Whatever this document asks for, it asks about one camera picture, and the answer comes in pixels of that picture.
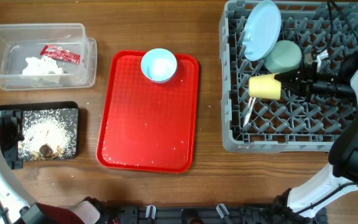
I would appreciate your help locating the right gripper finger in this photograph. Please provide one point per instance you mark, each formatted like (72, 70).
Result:
(293, 87)
(290, 76)

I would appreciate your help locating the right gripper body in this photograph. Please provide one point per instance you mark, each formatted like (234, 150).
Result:
(324, 83)

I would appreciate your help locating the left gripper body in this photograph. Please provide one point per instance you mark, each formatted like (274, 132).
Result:
(9, 132)

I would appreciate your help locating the mint green bowl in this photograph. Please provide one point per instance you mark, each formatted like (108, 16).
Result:
(284, 56)

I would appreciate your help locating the yellow plastic cup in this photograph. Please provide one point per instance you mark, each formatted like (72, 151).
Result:
(265, 86)

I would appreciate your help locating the food scraps and rice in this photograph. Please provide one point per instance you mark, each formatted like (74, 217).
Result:
(47, 137)

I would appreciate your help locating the white plastic spoon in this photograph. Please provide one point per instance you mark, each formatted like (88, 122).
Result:
(245, 116)

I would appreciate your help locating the light blue plate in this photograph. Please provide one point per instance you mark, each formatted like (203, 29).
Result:
(261, 30)

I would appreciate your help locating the white napkin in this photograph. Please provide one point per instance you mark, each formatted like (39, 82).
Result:
(43, 66)

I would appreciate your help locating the red snack wrapper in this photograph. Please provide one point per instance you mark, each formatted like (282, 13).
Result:
(59, 53)

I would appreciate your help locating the light blue small bowl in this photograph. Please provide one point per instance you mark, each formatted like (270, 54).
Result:
(159, 65)

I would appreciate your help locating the white plastic fork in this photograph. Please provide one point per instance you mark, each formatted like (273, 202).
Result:
(251, 106)

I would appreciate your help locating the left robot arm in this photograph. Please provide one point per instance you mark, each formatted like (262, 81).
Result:
(18, 206)

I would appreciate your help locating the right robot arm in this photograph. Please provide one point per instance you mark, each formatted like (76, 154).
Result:
(337, 178)

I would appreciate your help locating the black food waste tray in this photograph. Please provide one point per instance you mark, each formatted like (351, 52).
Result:
(48, 130)

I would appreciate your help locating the grey dishwasher rack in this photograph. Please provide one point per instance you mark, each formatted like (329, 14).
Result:
(290, 123)

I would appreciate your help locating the clear plastic waste bin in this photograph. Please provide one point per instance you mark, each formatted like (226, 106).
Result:
(19, 41)

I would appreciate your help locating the red serving tray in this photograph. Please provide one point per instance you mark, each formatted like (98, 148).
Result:
(148, 126)

